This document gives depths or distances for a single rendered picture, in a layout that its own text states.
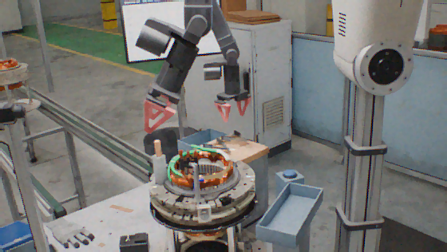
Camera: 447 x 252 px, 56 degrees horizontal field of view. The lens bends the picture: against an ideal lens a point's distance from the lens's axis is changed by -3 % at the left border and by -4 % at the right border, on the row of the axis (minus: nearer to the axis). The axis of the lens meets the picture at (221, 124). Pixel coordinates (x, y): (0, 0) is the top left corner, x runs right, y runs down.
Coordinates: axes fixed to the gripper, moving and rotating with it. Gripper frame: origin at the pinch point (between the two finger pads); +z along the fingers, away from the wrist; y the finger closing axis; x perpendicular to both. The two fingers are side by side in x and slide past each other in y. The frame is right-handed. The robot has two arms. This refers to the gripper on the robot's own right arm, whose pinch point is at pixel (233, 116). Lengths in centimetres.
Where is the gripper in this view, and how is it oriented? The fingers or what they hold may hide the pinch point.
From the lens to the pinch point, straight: 156.4
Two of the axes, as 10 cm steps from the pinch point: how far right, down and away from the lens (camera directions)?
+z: 0.5, 9.3, 3.5
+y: -7.2, 2.8, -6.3
